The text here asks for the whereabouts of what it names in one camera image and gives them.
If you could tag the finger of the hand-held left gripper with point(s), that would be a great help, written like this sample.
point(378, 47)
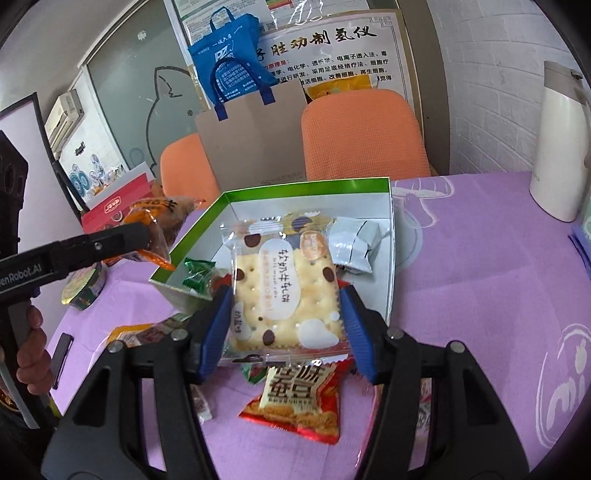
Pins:
point(106, 244)

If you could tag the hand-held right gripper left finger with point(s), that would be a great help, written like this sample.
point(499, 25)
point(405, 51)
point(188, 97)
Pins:
point(217, 332)

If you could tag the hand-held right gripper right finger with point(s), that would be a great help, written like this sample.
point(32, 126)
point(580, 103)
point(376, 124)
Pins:
point(358, 332)

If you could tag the green snack packet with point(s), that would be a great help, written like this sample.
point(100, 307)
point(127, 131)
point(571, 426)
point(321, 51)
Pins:
point(251, 371)
point(197, 274)

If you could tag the large orange snack packet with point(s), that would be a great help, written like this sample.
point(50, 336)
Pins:
point(161, 212)

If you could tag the small white clear packet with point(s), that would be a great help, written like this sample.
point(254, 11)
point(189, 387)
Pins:
point(201, 406)

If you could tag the clear cracker packet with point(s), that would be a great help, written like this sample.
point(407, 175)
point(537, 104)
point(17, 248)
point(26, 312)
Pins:
point(281, 286)

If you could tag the silver white snack packet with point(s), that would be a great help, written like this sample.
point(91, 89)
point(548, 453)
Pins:
point(353, 244)

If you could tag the red bean snack packet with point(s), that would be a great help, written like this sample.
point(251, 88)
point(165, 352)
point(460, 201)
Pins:
point(300, 415)

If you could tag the clear nut packet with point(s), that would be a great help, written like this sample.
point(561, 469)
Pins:
point(424, 410)

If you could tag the green cardboard box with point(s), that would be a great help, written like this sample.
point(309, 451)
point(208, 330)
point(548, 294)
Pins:
point(277, 203)

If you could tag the person's left forearm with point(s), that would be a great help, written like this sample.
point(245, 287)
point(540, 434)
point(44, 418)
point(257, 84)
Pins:
point(18, 438)

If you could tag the person's left hand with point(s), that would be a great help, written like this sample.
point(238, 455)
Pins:
point(34, 364)

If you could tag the red cracker box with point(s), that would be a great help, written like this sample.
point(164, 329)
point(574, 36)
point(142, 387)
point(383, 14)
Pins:
point(106, 212)

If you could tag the green instant noodle bowl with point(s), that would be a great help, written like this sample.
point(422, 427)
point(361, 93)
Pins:
point(85, 290)

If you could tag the black easel stand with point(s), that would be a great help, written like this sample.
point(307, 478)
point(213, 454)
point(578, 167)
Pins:
point(69, 188)

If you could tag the white box with blue print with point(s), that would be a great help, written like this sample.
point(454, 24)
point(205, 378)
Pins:
point(85, 177)

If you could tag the purple printed tablecloth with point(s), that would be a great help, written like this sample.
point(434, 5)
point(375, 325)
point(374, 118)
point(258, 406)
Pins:
point(461, 286)

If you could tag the white air conditioner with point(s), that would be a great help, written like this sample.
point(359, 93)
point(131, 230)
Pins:
point(64, 117)

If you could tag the orange mesh chair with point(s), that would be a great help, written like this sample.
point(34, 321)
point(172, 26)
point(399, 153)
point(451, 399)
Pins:
point(189, 161)
point(364, 134)

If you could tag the black phone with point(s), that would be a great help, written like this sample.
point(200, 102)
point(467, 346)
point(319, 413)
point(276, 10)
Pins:
point(61, 360)

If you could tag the frosted glass door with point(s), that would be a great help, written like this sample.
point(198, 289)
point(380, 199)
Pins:
point(129, 69)

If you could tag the blue tote bag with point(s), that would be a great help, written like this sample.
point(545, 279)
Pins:
point(231, 50)

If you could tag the yellow plastic bag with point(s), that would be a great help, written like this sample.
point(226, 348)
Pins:
point(341, 85)

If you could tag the white thermos jug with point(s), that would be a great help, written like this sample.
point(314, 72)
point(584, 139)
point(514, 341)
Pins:
point(558, 152)

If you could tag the wall poster with black calligraphy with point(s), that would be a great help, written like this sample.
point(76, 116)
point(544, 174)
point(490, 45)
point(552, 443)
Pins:
point(341, 50)

